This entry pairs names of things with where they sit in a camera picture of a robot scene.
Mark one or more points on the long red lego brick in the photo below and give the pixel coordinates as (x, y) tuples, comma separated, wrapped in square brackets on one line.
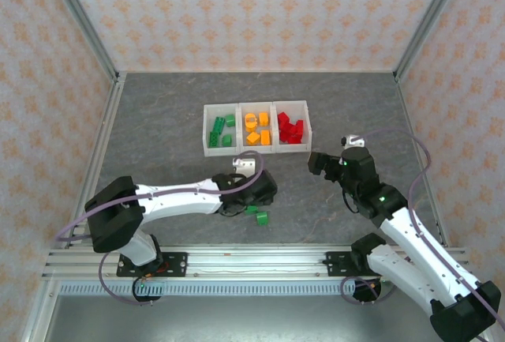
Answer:
[(294, 140)]

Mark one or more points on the curved red lego brick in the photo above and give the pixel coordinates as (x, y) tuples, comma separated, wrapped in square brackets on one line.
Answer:
[(284, 135)]

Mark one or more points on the small red lego brick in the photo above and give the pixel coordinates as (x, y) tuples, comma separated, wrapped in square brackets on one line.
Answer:
[(282, 118)]

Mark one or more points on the yellow eight-stud lego brick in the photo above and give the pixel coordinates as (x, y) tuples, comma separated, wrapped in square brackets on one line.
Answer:
[(266, 137)]

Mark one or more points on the round yellow 120 lego brick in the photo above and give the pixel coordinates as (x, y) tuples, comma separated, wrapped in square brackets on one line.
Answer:
[(250, 120)]

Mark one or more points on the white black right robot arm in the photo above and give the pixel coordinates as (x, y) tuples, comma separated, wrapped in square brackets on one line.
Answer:
[(410, 231)]

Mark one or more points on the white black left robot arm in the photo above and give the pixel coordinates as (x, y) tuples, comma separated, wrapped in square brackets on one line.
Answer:
[(177, 200)]

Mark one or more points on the white plastic bin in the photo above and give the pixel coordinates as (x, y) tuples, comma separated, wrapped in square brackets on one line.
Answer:
[(292, 147), (255, 148), (221, 151)]

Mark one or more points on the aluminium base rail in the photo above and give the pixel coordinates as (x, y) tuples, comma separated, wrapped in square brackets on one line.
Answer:
[(256, 263)]

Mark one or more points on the aluminium side rail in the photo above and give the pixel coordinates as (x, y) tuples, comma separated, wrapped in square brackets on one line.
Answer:
[(410, 121), (100, 140)]

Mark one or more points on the aluminium frame post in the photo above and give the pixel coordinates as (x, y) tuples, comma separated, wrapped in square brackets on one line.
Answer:
[(427, 22), (84, 22)]

